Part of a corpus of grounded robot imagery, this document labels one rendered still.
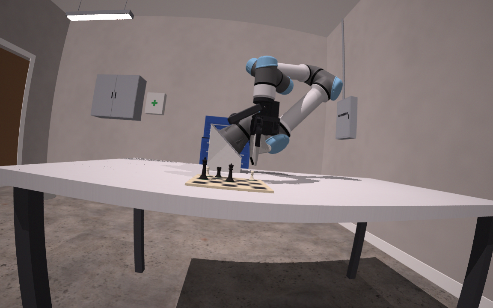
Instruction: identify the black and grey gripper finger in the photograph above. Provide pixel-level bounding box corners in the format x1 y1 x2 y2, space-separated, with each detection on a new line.
252 121 271 166
249 132 254 165

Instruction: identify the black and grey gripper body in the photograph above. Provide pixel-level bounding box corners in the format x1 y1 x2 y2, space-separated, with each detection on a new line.
250 97 280 136

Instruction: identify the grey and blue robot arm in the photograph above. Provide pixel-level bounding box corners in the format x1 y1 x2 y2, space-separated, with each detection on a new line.
220 56 343 154

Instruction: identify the black and cream chessboard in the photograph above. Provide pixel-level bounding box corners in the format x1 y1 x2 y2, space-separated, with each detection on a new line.
185 174 274 193

